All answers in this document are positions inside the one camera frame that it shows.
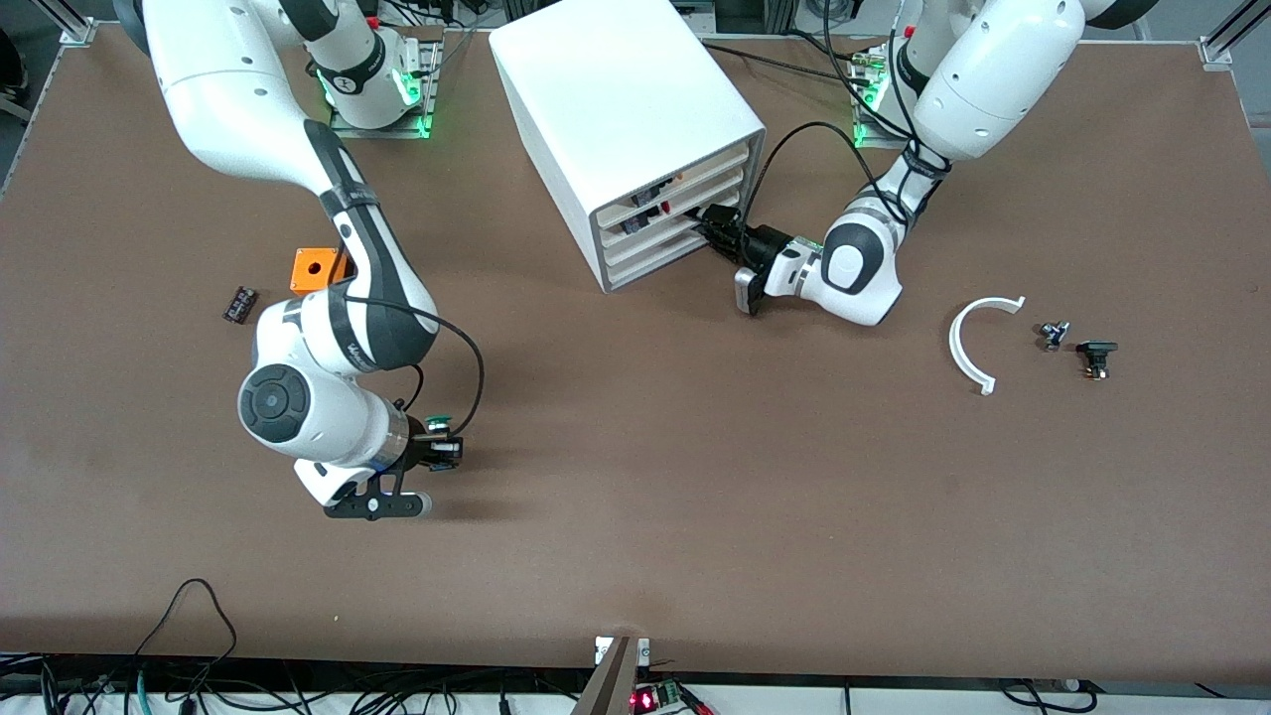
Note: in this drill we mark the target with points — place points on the small black silver switch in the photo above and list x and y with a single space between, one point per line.
1054 336

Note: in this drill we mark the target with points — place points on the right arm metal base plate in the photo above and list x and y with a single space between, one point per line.
343 127

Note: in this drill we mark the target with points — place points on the circuit board with red light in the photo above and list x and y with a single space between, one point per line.
645 700

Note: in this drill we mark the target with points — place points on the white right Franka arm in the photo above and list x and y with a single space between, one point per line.
298 397

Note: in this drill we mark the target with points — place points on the white curved plastic arc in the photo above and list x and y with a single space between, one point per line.
955 343

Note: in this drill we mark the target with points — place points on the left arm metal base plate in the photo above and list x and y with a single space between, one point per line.
869 139

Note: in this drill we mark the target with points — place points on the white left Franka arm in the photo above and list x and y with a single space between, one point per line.
983 79

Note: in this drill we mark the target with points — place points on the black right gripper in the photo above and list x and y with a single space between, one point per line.
421 452

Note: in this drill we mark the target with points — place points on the black red drawer component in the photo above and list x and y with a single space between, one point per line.
637 223
658 190

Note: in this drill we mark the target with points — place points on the grey metal bracket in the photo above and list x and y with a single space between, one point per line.
611 685

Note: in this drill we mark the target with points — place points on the green push button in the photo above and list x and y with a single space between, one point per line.
439 418

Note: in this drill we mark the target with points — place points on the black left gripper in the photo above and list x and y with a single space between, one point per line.
762 244

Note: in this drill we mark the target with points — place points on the black push button part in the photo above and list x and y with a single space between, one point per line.
1096 350

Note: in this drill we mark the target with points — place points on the orange box with hole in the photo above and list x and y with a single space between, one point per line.
310 268

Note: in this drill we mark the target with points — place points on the small black terminal block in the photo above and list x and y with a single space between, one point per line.
240 304

